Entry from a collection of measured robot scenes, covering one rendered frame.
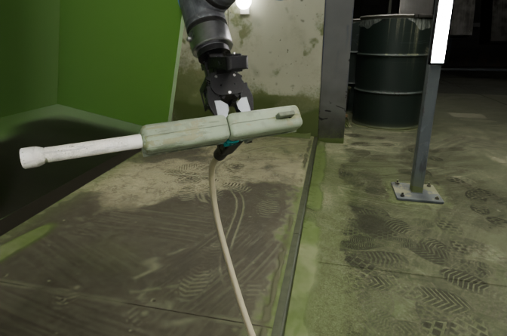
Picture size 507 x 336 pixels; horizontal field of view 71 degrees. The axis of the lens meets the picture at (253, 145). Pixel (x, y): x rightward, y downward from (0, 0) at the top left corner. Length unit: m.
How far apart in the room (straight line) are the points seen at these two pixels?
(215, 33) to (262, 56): 1.78
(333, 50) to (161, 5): 1.66
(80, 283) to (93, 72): 0.60
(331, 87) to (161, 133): 1.98
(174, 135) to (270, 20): 1.97
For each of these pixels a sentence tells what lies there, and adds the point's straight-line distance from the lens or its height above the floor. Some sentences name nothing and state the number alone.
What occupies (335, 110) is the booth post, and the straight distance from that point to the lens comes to 2.53.
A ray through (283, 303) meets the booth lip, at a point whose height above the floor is 0.04.
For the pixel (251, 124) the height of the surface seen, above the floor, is 0.56.
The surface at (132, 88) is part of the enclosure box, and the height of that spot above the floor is 0.58.
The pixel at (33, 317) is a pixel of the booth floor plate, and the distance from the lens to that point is 1.13.
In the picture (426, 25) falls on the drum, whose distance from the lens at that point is 3.11.
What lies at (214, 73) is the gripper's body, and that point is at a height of 0.64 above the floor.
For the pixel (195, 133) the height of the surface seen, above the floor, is 0.55.
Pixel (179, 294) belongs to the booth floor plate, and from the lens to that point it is 1.07.
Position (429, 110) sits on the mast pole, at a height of 0.41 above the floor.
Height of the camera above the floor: 0.71
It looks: 17 degrees down
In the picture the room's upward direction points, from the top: straight up
